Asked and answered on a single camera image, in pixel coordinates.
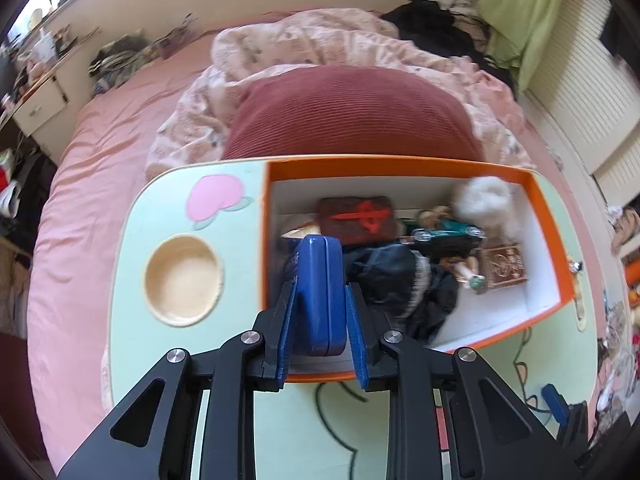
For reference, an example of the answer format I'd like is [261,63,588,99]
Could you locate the pile of black clothes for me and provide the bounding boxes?
[382,0,516,91]

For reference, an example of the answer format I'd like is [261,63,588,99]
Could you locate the dark red carved box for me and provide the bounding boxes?
[316,196,401,250]

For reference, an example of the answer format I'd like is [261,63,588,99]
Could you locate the mint green lap desktop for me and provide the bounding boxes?
[100,157,608,480]

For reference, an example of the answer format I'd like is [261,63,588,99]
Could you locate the green toy car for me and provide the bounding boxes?
[400,217,488,261]

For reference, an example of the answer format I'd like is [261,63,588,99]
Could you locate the white louvered closet doors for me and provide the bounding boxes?
[520,0,640,201]

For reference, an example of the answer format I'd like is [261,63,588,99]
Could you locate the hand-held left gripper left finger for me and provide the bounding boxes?
[57,237,302,480]

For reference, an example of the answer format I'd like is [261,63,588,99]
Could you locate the white drawer nightstand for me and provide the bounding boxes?
[12,72,68,136]

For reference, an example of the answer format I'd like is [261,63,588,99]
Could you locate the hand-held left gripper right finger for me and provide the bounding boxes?
[345,282,583,480]

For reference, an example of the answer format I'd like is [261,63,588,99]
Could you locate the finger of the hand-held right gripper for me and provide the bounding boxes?
[542,384,591,461]

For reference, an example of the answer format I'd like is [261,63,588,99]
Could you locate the pink bed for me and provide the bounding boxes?
[25,10,626,471]

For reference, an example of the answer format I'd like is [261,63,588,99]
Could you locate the brown card box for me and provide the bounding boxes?
[480,242,528,291]

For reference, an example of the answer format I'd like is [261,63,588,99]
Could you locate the blue tin case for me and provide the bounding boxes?
[297,234,347,358]

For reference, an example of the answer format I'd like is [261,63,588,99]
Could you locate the black white striped garment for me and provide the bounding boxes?
[90,35,151,96]

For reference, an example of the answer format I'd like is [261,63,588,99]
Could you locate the dark red corduroy pillow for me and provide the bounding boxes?
[222,66,483,161]

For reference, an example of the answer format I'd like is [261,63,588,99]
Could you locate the small doll figurine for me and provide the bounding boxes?
[419,205,488,295]

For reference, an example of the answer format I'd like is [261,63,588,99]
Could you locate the orange cardboard box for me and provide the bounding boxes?
[260,154,577,385]

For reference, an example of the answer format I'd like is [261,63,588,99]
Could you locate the white fluffy pompom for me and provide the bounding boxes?
[452,175,526,246]

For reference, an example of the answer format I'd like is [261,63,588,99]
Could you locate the pink floral blanket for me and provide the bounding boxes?
[145,9,531,181]

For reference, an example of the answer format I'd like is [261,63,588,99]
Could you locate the light green hanging cloth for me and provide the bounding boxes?
[477,0,568,92]

